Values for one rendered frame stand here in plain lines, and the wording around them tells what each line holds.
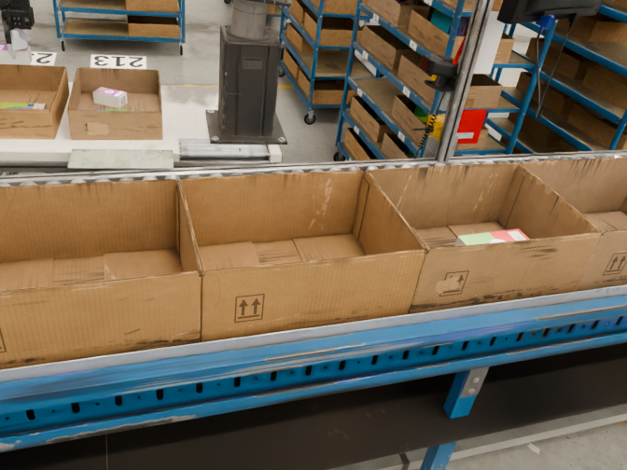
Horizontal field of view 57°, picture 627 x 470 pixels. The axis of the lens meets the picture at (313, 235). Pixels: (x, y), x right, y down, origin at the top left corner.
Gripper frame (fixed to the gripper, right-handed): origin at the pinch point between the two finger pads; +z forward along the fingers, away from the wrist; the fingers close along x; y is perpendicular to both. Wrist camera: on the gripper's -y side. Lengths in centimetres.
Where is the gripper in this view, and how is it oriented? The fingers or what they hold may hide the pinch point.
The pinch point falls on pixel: (13, 52)
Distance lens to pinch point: 219.1
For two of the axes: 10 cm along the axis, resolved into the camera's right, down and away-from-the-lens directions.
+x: -2.3, -5.8, 7.8
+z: -1.2, 8.2, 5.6
